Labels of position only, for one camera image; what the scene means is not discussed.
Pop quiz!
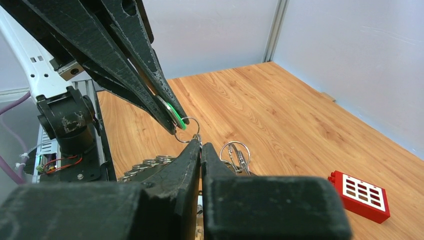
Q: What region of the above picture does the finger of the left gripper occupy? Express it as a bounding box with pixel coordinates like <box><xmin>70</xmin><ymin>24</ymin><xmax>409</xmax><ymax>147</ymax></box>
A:
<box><xmin>19</xmin><ymin>0</ymin><xmax>176</xmax><ymax>134</ymax></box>
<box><xmin>101</xmin><ymin>0</ymin><xmax>190</xmax><ymax>126</ymax></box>

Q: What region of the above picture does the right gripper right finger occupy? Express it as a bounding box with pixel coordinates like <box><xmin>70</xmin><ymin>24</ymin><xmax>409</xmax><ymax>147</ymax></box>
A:
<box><xmin>201</xmin><ymin>142</ymin><xmax>352</xmax><ymax>240</ymax></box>

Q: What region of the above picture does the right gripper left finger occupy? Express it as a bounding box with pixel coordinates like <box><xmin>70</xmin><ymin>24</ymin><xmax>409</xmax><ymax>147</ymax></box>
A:
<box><xmin>0</xmin><ymin>159</ymin><xmax>200</xmax><ymax>240</ymax></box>

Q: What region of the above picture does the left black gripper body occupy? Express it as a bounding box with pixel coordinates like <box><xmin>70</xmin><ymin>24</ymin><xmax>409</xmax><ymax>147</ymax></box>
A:
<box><xmin>0</xmin><ymin>0</ymin><xmax>155</xmax><ymax>82</ymax></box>

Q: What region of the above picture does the large grey toothed keyring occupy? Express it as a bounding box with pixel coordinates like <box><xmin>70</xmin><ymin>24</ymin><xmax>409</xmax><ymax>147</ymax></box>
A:
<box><xmin>117</xmin><ymin>132</ymin><xmax>253</xmax><ymax>183</ymax></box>

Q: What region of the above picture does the green key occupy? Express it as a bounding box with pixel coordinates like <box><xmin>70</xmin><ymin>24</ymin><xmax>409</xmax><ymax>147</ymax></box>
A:
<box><xmin>165</xmin><ymin>102</ymin><xmax>187</xmax><ymax>130</ymax></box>

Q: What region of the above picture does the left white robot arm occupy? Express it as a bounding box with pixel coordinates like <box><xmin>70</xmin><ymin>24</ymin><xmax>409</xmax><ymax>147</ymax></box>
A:
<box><xmin>0</xmin><ymin>0</ymin><xmax>189</xmax><ymax>156</ymax></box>

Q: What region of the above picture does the red window toy brick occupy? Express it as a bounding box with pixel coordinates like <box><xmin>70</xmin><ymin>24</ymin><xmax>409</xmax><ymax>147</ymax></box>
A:
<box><xmin>327</xmin><ymin>170</ymin><xmax>391</xmax><ymax>224</ymax></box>

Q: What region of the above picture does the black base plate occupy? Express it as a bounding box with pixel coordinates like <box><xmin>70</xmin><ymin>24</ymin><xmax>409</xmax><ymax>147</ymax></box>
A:
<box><xmin>35</xmin><ymin>87</ymin><xmax>117</xmax><ymax>183</ymax></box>

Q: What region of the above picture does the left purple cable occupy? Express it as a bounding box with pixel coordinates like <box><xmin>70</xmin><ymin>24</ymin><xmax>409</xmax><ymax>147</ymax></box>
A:
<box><xmin>0</xmin><ymin>91</ymin><xmax>32</xmax><ymax>185</ymax></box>

